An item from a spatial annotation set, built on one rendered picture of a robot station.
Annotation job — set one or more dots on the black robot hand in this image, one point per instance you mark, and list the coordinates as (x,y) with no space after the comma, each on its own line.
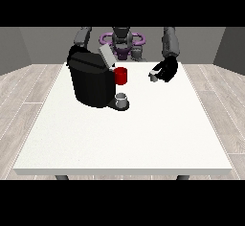
(167,68)
(76,49)

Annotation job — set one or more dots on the small grey coffee pod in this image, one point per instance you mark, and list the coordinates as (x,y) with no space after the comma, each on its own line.
(154,76)

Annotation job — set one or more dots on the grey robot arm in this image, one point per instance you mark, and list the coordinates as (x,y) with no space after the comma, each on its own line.
(169,43)
(82,37)

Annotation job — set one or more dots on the pale grey machine lid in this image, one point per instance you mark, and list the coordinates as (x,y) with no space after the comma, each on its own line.
(107,55)

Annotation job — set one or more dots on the black coffee machine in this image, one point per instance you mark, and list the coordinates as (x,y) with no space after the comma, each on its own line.
(90,80)

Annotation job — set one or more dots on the red pod holder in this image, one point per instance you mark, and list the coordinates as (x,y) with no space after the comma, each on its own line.
(121,75)

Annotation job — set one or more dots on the grey robot trunk purple rings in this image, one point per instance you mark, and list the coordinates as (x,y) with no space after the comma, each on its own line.
(121,43)

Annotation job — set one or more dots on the small grey cup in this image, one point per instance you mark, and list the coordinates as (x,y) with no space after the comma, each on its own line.
(121,99)

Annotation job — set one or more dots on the dark table leg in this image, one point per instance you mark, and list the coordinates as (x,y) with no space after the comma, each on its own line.
(182,177)
(61,177)

